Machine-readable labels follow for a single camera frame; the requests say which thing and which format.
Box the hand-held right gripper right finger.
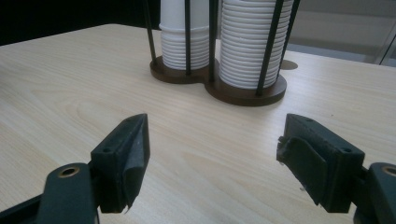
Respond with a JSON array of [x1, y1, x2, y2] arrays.
[[276, 113, 366, 214]]

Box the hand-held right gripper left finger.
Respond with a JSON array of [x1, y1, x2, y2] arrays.
[[90, 113, 151, 215]]

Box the wooden cup holder black rods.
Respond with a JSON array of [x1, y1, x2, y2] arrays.
[[143, 0, 302, 107]]

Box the dark metal stand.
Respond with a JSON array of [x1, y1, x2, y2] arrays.
[[378, 32, 396, 65]]

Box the stack of white cups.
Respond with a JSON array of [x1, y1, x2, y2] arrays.
[[159, 0, 210, 71], [219, 0, 294, 91]]

